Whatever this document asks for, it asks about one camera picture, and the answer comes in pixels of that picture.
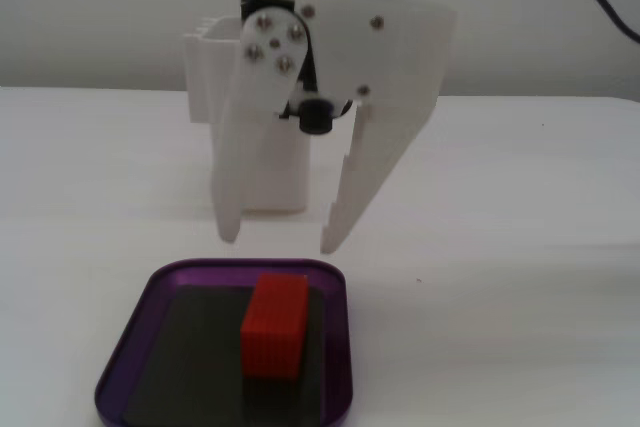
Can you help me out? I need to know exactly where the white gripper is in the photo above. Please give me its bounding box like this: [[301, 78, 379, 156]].
[[211, 0, 459, 255]]

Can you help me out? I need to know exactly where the red cube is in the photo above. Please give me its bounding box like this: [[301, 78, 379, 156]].
[[239, 274, 310, 379]]

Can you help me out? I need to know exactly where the white open plastic box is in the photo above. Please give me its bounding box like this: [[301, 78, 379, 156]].
[[183, 16, 312, 213]]

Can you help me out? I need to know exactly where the black cylindrical knob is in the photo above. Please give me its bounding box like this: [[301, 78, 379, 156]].
[[297, 98, 335, 137]]

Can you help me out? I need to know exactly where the purple tray with black mat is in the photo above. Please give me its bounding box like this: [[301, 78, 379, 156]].
[[93, 257, 355, 427]]

